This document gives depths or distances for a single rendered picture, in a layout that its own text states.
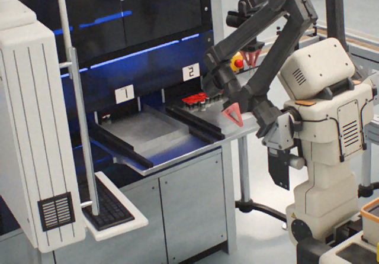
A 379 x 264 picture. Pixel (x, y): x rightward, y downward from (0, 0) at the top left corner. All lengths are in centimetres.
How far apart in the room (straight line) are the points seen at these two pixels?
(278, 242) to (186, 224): 57
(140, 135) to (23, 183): 79
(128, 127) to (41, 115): 88
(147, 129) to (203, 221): 71
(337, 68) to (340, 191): 45
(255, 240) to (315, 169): 145
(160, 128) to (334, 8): 92
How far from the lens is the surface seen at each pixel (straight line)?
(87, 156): 260
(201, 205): 374
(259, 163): 481
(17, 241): 329
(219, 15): 347
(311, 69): 252
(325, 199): 272
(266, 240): 409
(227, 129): 316
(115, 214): 279
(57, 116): 250
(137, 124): 332
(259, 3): 302
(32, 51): 241
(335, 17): 281
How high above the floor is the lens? 225
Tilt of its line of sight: 24 degrees down
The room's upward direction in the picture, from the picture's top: 5 degrees counter-clockwise
